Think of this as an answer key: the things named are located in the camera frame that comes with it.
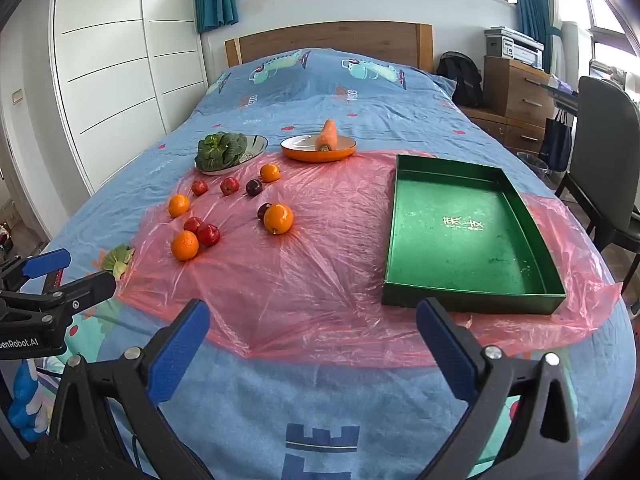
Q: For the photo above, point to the wooden dresser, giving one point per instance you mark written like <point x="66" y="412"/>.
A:
<point x="515" y="90"/>

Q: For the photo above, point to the white printer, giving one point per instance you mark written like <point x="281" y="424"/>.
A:
<point x="515" y="45"/>

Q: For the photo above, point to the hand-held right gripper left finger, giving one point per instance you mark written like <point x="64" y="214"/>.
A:
<point x="180" y="350"/>

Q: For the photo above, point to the orange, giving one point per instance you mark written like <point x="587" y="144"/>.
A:
<point x="185" y="245"/>
<point x="179" y="205"/>
<point x="278" y="218"/>
<point x="270" y="173"/>

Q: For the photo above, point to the dark plum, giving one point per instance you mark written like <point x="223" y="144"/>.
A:
<point x="254" y="187"/>
<point x="262" y="210"/>

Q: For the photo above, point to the grey chair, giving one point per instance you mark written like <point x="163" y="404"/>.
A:
<point x="607" y="160"/>

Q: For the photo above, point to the loose bok choy leaf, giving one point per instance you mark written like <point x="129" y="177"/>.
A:
<point x="119" y="259"/>

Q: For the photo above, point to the dark blue bag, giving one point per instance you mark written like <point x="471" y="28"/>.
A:
<point x="555" y="142"/>

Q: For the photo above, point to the glass desk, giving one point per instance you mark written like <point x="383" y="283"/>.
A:
<point x="562" y="92"/>

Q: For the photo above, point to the green tray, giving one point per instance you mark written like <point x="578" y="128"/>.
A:
<point x="465" y="240"/>

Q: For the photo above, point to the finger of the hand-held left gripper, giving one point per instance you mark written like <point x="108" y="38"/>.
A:
<point x="47" y="261"/>
<point x="75" y="292"/>

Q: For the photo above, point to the window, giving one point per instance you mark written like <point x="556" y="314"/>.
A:
<point x="612" y="25"/>

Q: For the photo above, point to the silver plate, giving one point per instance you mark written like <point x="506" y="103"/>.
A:
<point x="255" y="145"/>

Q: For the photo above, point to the bok choy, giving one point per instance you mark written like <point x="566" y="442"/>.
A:
<point x="220" y="150"/>

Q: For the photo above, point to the carrot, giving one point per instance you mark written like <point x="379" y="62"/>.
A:
<point x="328" y="135"/>

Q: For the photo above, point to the wooden headboard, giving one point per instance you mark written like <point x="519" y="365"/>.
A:
<point x="330" y="35"/>

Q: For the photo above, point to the pink plastic sheet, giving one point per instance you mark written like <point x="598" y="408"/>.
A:
<point x="325" y="270"/>

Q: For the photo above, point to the white wardrobe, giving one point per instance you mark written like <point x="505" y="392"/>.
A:
<point x="110" y="60"/>

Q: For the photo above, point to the black backpack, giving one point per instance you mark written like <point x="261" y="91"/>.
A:
<point x="460" y="80"/>

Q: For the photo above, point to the low wooden nightstand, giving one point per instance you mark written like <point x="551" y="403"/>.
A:
<point x="505" y="130"/>

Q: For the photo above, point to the orange plate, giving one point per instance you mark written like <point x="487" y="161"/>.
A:
<point x="300" y="152"/>

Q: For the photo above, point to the wall light switch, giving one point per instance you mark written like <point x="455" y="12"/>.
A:
<point x="17" y="97"/>

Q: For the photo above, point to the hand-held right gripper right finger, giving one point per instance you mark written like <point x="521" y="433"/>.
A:
<point x="445" y="340"/>

